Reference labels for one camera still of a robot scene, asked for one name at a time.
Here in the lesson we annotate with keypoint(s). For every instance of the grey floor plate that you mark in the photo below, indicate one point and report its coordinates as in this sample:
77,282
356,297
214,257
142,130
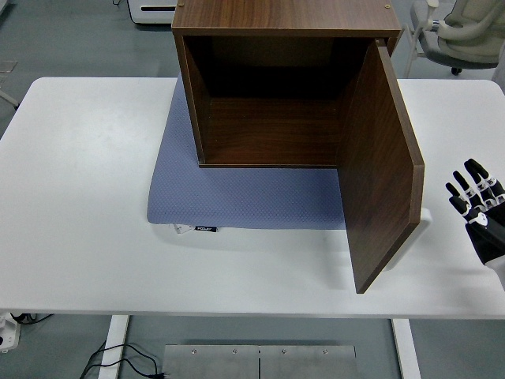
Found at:
8,66

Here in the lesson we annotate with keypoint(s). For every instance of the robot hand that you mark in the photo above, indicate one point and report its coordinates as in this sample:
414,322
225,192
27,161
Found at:
482,237

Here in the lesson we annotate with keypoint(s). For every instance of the brown wooden cabinet body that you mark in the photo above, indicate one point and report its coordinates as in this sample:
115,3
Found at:
276,16

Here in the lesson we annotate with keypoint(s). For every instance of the white mat tag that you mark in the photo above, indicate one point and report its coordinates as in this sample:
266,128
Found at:
182,229

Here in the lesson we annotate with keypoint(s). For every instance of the white appliance with slot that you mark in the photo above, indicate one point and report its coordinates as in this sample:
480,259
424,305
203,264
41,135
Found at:
152,16

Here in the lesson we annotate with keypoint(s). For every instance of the grey office chair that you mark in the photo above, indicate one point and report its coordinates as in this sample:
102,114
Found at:
450,49

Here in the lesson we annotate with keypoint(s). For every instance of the blue-grey textured mat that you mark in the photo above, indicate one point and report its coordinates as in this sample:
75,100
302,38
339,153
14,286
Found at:
236,197

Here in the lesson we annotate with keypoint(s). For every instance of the white table leg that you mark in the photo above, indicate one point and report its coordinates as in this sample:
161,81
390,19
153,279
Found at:
406,351
112,347

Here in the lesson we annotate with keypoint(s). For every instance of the white power strip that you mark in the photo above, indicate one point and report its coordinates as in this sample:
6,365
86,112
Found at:
8,333

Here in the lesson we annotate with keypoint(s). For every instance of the grey metal plate with screws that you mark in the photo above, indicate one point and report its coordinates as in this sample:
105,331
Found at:
213,363

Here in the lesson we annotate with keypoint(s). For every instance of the grey furniture leg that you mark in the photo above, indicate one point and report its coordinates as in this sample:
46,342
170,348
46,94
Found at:
8,98

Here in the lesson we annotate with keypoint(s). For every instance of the brown wooden cabinet door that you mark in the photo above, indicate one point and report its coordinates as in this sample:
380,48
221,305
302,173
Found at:
378,177

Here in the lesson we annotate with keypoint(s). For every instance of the black mat label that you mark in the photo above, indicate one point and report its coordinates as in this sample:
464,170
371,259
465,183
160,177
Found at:
206,228

